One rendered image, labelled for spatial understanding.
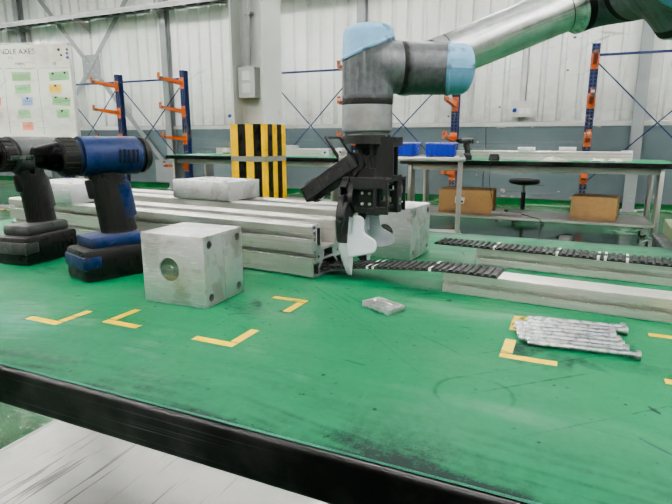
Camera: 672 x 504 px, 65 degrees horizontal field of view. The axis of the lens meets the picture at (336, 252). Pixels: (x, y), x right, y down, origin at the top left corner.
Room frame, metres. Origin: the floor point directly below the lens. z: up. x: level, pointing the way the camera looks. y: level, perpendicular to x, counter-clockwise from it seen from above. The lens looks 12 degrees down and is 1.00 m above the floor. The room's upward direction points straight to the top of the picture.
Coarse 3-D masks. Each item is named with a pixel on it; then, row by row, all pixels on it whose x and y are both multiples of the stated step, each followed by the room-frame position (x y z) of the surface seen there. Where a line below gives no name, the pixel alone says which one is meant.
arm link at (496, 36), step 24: (528, 0) 0.97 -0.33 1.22; (552, 0) 0.95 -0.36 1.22; (576, 0) 0.95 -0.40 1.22; (600, 0) 0.95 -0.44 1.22; (480, 24) 0.94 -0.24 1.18; (504, 24) 0.94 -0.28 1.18; (528, 24) 0.94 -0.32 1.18; (552, 24) 0.95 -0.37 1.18; (576, 24) 0.97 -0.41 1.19; (600, 24) 0.98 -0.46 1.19; (480, 48) 0.93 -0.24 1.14; (504, 48) 0.95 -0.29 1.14
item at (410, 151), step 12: (408, 144) 3.92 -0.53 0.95; (432, 144) 3.80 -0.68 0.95; (444, 144) 3.78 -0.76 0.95; (456, 144) 4.01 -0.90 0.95; (336, 156) 3.92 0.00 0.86; (408, 156) 3.90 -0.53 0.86; (420, 156) 3.90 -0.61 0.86; (432, 156) 3.80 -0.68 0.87; (444, 156) 3.77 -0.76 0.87; (456, 156) 3.90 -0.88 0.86; (456, 192) 4.23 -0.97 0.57; (456, 204) 4.21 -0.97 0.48; (456, 216) 3.73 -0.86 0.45; (456, 228) 3.72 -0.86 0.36
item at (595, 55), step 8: (592, 48) 7.28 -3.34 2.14; (600, 48) 7.24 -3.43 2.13; (592, 56) 7.27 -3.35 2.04; (592, 64) 7.27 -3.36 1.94; (600, 64) 7.29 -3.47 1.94; (592, 72) 7.27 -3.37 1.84; (608, 72) 7.25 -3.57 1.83; (592, 80) 7.27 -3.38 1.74; (616, 80) 7.21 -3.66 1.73; (592, 88) 6.72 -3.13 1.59; (624, 88) 7.16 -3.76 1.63; (592, 96) 6.74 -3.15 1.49; (632, 96) 7.12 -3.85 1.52; (592, 104) 7.25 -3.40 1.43; (592, 112) 7.25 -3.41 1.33; (592, 120) 7.25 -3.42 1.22; (584, 128) 7.28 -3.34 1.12; (592, 128) 7.24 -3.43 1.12; (584, 136) 7.27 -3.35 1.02; (640, 136) 7.04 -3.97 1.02; (584, 144) 7.27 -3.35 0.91; (584, 176) 6.72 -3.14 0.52; (592, 176) 7.26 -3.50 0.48; (584, 184) 7.25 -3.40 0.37; (584, 192) 7.25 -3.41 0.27
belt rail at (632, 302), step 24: (456, 288) 0.72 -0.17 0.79; (480, 288) 0.71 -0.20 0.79; (504, 288) 0.70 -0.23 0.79; (528, 288) 0.67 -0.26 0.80; (552, 288) 0.66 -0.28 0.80; (576, 288) 0.65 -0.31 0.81; (600, 288) 0.64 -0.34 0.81; (624, 288) 0.64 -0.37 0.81; (600, 312) 0.63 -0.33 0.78; (624, 312) 0.62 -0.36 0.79; (648, 312) 0.61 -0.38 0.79
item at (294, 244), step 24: (24, 216) 1.16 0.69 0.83; (72, 216) 1.08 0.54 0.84; (96, 216) 1.06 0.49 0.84; (144, 216) 0.98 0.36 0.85; (168, 216) 0.95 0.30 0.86; (192, 216) 0.92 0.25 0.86; (216, 216) 0.90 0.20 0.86; (240, 216) 0.90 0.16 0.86; (264, 216) 0.93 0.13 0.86; (288, 216) 0.91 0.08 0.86; (312, 216) 0.90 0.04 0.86; (264, 240) 0.85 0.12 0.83; (288, 240) 0.82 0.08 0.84; (312, 240) 0.80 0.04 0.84; (336, 240) 0.87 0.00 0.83; (264, 264) 0.85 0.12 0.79; (288, 264) 0.82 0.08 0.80; (312, 264) 0.80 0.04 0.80
